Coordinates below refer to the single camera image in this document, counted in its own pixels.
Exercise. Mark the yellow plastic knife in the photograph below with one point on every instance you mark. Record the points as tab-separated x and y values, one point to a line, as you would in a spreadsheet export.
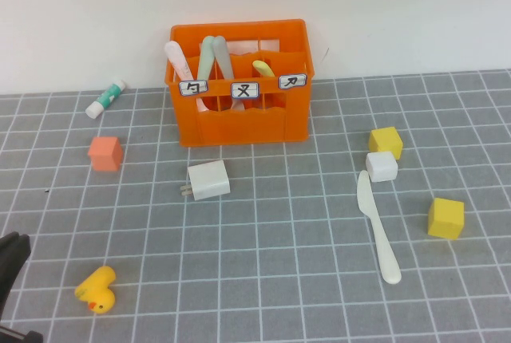
263	67

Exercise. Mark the large yellow cube block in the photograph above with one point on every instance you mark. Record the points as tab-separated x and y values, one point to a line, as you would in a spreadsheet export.
445	219

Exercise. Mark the white and green glue stick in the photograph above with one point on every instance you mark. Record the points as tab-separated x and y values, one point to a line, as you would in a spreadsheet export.
104	99

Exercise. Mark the grey plastic fork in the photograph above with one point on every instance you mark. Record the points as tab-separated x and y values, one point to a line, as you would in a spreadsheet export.
221	56

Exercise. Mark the yellow rubber duck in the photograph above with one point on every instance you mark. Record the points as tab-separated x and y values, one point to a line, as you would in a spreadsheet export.
97	287

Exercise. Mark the salmon pink cube block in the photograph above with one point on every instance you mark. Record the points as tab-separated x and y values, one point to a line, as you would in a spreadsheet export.
105	155

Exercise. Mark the cream white plastic knife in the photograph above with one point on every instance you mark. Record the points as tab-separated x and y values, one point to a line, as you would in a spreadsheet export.
383	247

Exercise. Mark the mint green plastic spoon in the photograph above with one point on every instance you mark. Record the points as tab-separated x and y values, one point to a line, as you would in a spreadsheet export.
207	56

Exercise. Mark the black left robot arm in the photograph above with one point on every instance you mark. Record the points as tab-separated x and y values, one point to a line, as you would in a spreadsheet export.
12	255

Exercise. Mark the orange plastic cutlery holder crate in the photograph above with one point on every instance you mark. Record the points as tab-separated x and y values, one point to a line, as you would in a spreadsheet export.
239	127

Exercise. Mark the white cube block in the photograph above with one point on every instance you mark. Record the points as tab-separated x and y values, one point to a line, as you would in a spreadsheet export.
382	167

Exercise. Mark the white power adapter plug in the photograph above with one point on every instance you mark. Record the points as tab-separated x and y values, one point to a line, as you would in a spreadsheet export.
209	180

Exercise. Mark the white label with fork character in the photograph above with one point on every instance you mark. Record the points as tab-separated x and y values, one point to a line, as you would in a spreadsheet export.
245	90

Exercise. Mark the white label with knife character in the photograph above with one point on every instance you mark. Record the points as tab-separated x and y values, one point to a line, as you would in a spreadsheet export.
292	82

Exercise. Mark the grey grid pattern table mat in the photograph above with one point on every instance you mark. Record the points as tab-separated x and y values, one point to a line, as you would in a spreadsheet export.
279	319

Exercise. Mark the pink plastic spoon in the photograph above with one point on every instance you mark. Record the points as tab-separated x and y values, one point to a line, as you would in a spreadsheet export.
177	60

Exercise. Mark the white label with spoon character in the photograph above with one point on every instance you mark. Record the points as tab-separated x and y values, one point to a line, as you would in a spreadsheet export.
194	88

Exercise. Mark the small yellow cube block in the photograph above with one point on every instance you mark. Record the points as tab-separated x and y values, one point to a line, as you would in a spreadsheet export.
385	139

